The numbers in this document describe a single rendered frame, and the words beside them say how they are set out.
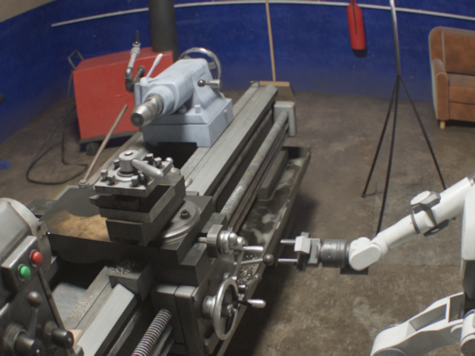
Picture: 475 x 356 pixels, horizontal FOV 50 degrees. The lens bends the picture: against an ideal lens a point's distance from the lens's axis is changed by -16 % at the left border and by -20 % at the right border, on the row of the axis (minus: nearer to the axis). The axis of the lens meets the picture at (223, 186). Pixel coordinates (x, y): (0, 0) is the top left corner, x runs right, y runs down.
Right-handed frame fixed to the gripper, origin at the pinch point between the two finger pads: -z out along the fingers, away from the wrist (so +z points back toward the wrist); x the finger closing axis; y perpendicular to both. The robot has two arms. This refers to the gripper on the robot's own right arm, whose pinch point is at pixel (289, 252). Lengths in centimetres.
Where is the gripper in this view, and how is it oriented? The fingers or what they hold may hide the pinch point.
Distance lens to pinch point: 183.0
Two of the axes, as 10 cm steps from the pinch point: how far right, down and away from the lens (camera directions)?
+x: -1.5, 9.4, -3.1
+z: 9.5, 0.5, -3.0
